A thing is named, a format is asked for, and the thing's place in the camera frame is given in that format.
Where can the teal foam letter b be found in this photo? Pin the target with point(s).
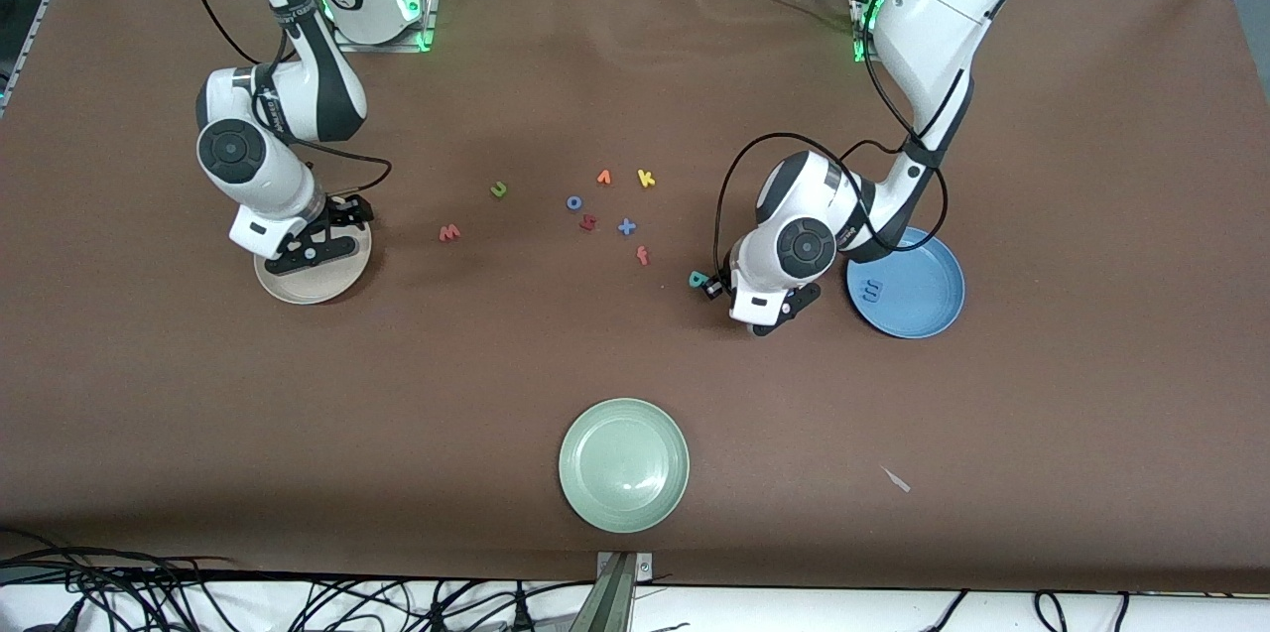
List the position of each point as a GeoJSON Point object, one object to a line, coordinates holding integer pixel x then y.
{"type": "Point", "coordinates": [697, 280]}

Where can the pink foam letter w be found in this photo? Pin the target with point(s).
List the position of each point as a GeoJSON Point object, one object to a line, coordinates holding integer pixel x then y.
{"type": "Point", "coordinates": [448, 232]}

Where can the blue foam letter m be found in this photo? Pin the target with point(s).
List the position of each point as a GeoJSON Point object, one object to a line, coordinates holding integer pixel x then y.
{"type": "Point", "coordinates": [873, 291]}

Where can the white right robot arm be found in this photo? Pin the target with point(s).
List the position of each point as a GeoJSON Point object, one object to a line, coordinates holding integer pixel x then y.
{"type": "Point", "coordinates": [233, 151]}

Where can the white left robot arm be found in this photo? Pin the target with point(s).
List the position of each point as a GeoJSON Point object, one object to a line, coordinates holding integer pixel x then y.
{"type": "Point", "coordinates": [933, 7]}

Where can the beige round plate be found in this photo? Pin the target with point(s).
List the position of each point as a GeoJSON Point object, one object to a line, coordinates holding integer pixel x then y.
{"type": "Point", "coordinates": [308, 287]}

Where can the brown table cover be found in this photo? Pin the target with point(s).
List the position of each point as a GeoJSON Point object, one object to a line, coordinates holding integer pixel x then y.
{"type": "Point", "coordinates": [635, 344]}

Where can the dark red foam letter h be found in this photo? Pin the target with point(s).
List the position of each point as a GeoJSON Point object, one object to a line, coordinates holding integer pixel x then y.
{"type": "Point", "coordinates": [587, 223]}

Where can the blue round plate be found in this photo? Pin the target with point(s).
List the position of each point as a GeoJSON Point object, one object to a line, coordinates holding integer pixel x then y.
{"type": "Point", "coordinates": [923, 295]}

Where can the pale green round plate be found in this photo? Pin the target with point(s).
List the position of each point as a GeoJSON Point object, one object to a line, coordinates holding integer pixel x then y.
{"type": "Point", "coordinates": [623, 465]}

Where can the white paper scrap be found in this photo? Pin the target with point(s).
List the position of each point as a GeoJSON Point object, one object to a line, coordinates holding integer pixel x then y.
{"type": "Point", "coordinates": [898, 480]}

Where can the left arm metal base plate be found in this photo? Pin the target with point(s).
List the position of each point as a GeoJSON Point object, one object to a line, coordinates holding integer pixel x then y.
{"type": "Point", "coordinates": [861, 55]}

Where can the aluminium table edge rail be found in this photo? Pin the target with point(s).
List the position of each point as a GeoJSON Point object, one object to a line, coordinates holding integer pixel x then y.
{"type": "Point", "coordinates": [30, 29]}

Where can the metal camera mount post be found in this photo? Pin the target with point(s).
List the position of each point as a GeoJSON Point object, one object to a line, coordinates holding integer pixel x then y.
{"type": "Point", "coordinates": [620, 592]}

